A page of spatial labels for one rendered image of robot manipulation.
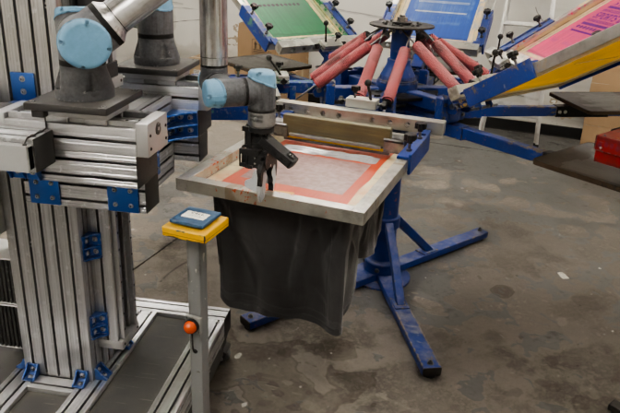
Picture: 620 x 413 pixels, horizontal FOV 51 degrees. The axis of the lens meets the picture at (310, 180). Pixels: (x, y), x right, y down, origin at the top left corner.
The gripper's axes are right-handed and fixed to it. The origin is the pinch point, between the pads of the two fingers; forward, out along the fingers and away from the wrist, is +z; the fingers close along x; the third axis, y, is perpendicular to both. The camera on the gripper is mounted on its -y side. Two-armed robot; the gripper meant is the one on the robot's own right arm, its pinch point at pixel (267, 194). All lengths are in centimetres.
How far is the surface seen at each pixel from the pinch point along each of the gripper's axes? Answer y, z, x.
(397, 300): -17, 90, -111
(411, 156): -30, -3, -47
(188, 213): 14.3, 1.2, 18.8
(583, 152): -84, 3, -99
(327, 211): -19.0, 0.7, 1.9
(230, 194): 10.9, 1.3, 1.8
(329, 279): -17.4, 27.1, -8.0
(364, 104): -2, -8, -85
